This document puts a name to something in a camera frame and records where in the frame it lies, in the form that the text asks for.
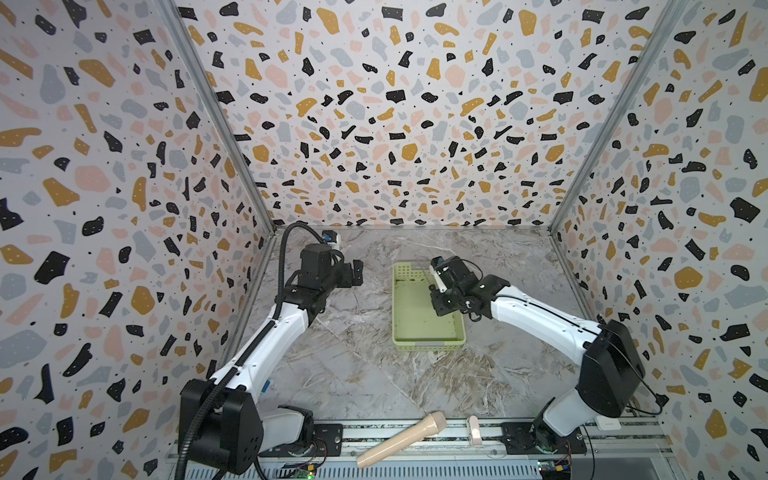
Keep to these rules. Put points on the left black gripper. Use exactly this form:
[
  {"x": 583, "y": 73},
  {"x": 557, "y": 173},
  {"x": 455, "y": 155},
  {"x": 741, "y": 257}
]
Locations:
[{"x": 347, "y": 280}]

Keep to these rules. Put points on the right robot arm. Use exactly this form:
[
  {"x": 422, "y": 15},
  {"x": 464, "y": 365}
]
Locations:
[{"x": 610, "y": 368}]

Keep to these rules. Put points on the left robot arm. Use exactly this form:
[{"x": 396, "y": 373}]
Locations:
[{"x": 220, "y": 424}]

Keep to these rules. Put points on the light green plastic bin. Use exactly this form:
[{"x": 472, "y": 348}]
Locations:
[{"x": 415, "y": 325}]

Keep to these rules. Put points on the small white plastic clip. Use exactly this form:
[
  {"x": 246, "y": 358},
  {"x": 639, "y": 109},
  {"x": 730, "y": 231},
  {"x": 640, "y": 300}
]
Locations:
[{"x": 474, "y": 431}]

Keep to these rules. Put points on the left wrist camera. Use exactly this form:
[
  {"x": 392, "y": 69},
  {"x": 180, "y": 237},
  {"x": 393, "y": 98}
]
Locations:
[{"x": 332, "y": 239}]

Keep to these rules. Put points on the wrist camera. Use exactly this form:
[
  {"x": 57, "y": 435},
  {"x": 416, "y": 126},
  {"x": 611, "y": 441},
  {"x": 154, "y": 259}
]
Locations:
[
  {"x": 441, "y": 270},
  {"x": 332, "y": 239}
]

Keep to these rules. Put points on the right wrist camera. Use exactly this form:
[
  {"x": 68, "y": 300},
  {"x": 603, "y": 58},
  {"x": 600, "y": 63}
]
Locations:
[{"x": 441, "y": 270}]

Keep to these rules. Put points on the beige cylindrical handle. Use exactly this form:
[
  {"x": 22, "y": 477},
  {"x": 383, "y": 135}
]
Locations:
[{"x": 430, "y": 425}]

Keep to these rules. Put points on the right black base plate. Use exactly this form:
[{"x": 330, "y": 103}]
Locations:
[{"x": 518, "y": 438}]

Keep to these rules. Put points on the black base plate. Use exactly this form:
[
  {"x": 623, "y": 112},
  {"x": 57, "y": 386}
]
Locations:
[
  {"x": 325, "y": 441},
  {"x": 518, "y": 438}
]

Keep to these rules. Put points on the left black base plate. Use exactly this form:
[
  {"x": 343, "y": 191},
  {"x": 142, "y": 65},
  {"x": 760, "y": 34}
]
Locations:
[{"x": 325, "y": 441}]

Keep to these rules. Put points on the aluminium rail frame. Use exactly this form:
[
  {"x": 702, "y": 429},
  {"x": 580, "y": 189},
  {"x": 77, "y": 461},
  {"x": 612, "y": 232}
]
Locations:
[{"x": 633, "y": 448}]

